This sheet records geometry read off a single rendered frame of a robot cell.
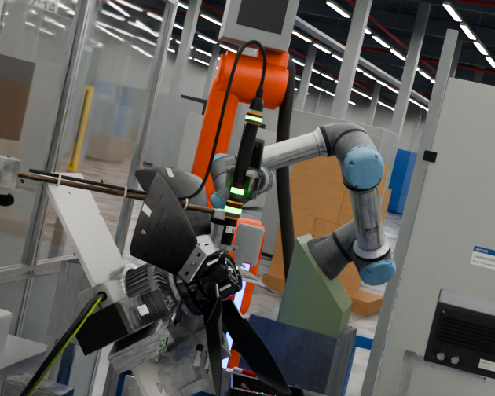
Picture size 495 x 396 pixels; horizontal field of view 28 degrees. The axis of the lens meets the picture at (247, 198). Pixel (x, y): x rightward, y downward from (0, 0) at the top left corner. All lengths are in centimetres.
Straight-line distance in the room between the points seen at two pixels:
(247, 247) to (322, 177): 434
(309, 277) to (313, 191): 751
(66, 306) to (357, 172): 91
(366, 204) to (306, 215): 771
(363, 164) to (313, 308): 57
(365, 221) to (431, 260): 136
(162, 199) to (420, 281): 220
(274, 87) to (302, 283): 351
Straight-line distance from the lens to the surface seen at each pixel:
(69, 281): 256
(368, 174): 287
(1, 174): 241
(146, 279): 249
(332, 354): 318
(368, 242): 307
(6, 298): 317
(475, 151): 433
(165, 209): 234
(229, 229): 259
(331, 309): 318
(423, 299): 436
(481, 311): 285
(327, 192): 1062
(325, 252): 324
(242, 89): 656
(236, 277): 252
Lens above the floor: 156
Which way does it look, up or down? 4 degrees down
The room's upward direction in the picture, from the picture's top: 13 degrees clockwise
